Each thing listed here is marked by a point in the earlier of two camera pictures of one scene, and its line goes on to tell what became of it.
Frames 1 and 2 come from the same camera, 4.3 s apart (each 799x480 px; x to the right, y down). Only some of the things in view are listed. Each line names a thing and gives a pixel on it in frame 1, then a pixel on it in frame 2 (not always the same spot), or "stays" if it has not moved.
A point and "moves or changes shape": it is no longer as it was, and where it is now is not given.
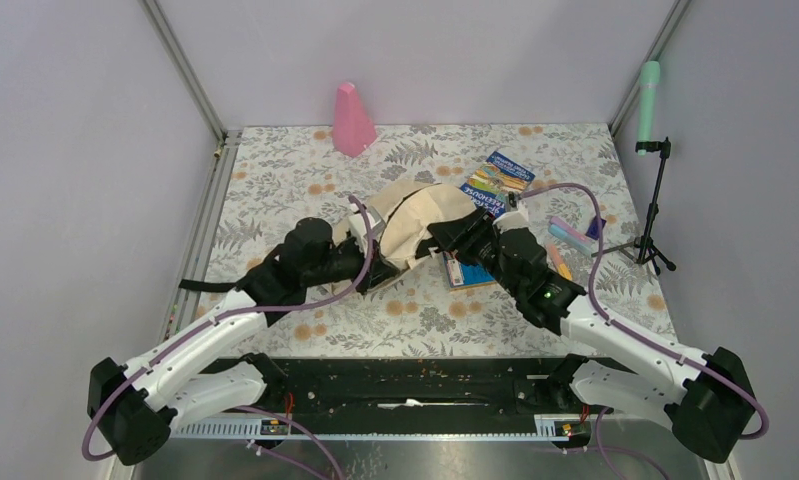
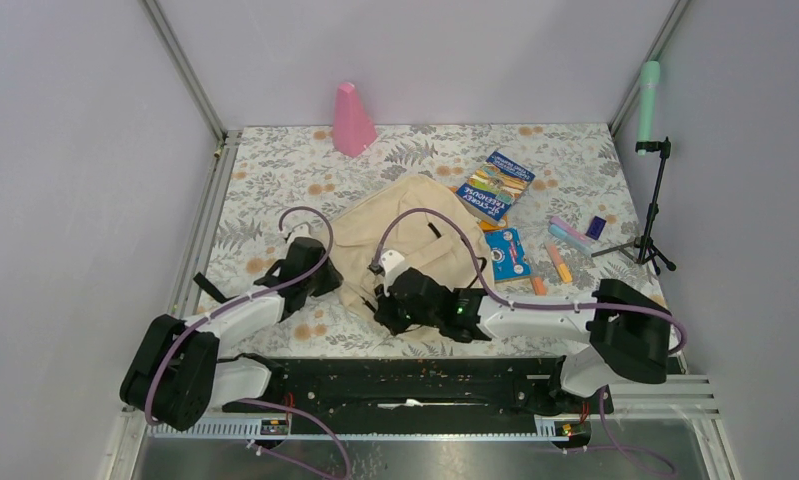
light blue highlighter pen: [567, 239] stays
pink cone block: [353, 129] stays
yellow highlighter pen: [563, 269] stays
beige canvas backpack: [394, 227] moves or changes shape
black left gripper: [379, 271] → [332, 280]
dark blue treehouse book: [493, 180] stays
